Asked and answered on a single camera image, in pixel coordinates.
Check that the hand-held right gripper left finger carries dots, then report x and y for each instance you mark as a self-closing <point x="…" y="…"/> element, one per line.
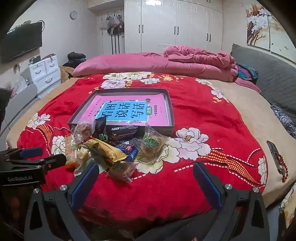
<point x="84" y="185"/>

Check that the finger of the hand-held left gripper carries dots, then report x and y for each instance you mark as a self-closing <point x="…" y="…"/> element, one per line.
<point x="48" y="161"/>
<point x="30" y="151"/>

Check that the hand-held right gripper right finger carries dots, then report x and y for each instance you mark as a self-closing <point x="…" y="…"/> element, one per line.
<point x="207" y="185"/>

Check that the orange rice cracker packet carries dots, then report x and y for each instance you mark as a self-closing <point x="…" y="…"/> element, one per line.
<point x="70" y="153"/>

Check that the pale yellow-green snack packet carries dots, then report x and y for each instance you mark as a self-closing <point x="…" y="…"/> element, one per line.
<point x="82" y="157"/>

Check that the yellow snack packet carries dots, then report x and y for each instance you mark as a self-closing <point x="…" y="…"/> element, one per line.
<point x="106" y="150"/>

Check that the clear packet with brown pastry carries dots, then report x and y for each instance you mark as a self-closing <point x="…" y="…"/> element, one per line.
<point x="83" y="131"/>

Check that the blue candy packet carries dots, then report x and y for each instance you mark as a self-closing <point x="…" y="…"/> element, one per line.
<point x="127" y="148"/>

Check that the dark chocolate bar packet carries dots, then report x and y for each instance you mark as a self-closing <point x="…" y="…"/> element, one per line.
<point x="122" y="133"/>

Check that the clear green-label cake packet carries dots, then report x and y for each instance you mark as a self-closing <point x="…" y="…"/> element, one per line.
<point x="151" y="142"/>
<point x="122" y="169"/>

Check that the shallow grey cardboard box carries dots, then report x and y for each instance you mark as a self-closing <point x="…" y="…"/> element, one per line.
<point x="129" y="92"/>

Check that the grey padded chair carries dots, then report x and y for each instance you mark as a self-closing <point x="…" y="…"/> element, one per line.
<point x="20" y="99"/>

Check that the red floral blanket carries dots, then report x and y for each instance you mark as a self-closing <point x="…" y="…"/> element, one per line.
<point x="196" y="111"/>

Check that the white drawer cabinet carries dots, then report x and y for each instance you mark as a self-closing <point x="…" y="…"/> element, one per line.
<point x="46" y="71"/>

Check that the yellow floral cloth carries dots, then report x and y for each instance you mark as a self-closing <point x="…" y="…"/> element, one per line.
<point x="289" y="208"/>

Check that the brown knit blanket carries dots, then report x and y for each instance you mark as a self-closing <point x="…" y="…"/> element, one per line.
<point x="66" y="73"/>

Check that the pink book with blue label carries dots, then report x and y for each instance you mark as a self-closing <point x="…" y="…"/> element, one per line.
<point x="157" y="109"/>

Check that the beige bed sheet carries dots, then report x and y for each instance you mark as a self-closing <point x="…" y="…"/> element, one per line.
<point x="249" y="104"/>

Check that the black and white patterned cloth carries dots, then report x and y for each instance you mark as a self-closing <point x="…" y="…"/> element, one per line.
<point x="283" y="118"/>

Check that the black clothes pile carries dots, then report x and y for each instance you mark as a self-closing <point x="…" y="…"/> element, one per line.
<point x="76" y="56"/>

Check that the dark pink cloth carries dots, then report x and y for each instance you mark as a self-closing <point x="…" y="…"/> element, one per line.
<point x="247" y="84"/>

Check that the colourful striped cloth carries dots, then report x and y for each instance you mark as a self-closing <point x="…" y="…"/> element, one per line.
<point x="246" y="71"/>

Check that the pink quilt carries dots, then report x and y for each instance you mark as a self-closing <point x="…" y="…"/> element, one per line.
<point x="120" y="63"/>

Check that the grey quilted headboard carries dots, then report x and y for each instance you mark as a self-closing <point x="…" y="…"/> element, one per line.
<point x="272" y="76"/>

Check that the crumpled pink duvet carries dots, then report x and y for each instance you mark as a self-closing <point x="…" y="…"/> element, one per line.
<point x="196" y="58"/>

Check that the black striped hanging cap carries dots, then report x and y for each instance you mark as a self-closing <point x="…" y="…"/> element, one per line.
<point x="112" y="31"/>

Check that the grey hanging cap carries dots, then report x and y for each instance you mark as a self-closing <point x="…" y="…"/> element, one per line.
<point x="114" y="21"/>

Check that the white wardrobe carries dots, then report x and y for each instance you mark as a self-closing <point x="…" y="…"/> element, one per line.
<point x="166" y="23"/>

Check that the black wall television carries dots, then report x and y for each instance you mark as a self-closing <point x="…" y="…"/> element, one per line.
<point x="23" y="44"/>

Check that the round wall clock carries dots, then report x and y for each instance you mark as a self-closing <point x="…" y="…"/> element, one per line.
<point x="73" y="15"/>

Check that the floral wall mural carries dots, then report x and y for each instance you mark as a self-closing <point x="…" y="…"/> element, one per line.
<point x="259" y="20"/>

